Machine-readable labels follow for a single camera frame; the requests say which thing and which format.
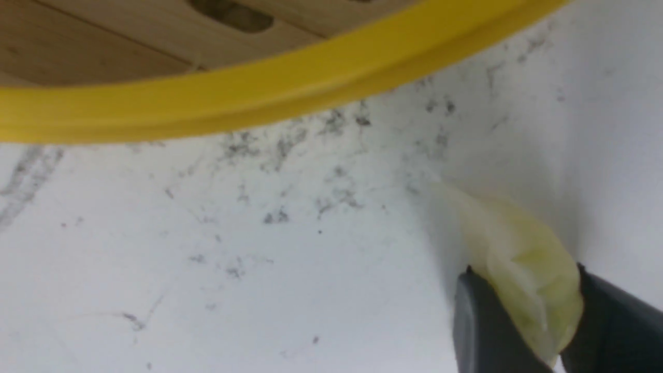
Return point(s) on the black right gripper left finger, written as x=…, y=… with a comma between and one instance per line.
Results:
x=485, y=338

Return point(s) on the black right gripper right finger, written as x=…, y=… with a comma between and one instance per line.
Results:
x=617, y=332

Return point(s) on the pale green dumpling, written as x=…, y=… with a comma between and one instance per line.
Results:
x=535, y=278

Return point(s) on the bamboo steamer tray yellow rim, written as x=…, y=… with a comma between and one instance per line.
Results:
x=85, y=72

